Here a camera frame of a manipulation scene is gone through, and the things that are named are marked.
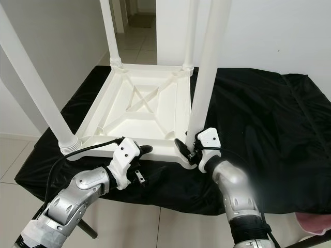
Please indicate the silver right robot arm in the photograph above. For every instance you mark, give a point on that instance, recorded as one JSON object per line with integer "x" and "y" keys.
{"x": 232, "y": 183}

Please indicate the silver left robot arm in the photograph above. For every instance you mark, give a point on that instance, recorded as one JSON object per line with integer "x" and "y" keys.
{"x": 77, "y": 199}

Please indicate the black metal stand leg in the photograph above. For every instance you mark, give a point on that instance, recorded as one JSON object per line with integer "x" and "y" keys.
{"x": 89, "y": 230}

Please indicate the black table cloth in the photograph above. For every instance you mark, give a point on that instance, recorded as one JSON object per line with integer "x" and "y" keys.
{"x": 279, "y": 155}

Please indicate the pink seat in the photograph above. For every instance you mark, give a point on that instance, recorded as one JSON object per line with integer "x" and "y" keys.
{"x": 315, "y": 222}

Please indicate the black metal bar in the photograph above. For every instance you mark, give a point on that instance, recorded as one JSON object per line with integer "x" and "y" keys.
{"x": 315, "y": 242}

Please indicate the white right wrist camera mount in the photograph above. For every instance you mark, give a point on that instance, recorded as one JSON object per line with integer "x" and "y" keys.
{"x": 209, "y": 138}

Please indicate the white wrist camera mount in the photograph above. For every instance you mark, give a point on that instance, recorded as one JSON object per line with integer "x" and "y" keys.
{"x": 126, "y": 152}
{"x": 209, "y": 138}

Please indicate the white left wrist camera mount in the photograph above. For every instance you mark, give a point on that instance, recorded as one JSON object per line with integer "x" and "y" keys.
{"x": 126, "y": 152}

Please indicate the beige door frame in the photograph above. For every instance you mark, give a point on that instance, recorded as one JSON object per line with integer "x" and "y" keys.
{"x": 124, "y": 8}

